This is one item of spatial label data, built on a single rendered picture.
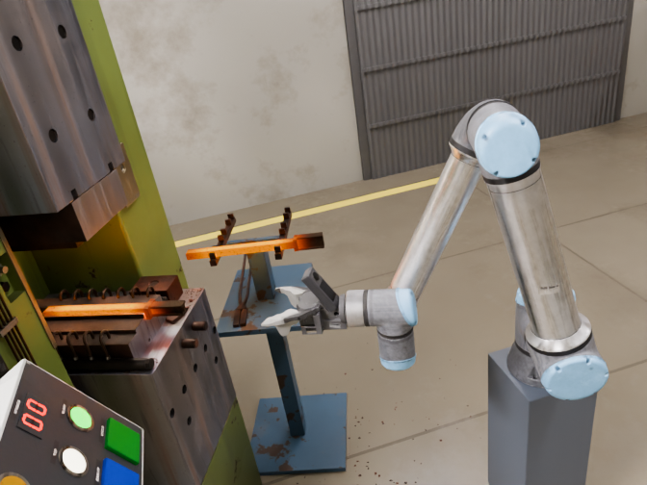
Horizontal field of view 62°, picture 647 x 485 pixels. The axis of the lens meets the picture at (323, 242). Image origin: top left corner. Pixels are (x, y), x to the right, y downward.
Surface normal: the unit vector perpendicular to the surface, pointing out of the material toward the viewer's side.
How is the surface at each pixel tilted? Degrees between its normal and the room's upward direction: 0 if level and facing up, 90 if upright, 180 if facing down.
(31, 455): 60
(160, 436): 90
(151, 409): 90
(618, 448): 0
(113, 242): 90
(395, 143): 90
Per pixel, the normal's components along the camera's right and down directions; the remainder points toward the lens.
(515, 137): -0.11, 0.37
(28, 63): 0.98, -0.05
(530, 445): 0.26, 0.43
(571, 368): -0.02, 0.55
